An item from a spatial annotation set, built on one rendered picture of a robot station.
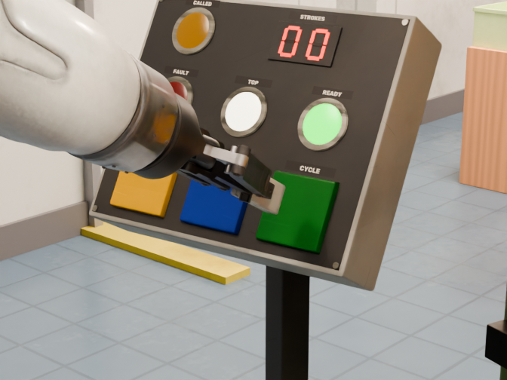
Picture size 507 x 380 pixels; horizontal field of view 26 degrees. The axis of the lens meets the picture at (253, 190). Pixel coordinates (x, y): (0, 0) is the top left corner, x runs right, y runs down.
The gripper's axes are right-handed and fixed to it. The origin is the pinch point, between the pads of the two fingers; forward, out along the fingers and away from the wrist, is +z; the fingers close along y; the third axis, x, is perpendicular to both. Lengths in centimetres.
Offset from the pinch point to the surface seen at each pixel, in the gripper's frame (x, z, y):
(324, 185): 3.0, 7.6, 2.6
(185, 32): 17.6, 7.9, -20.9
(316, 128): 8.9, 7.9, -0.4
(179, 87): 11.0, 8.0, -19.3
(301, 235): -2.5, 7.6, 1.6
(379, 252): -1.4, 14.7, 7.0
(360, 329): -1, 209, -86
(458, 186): 74, 338, -123
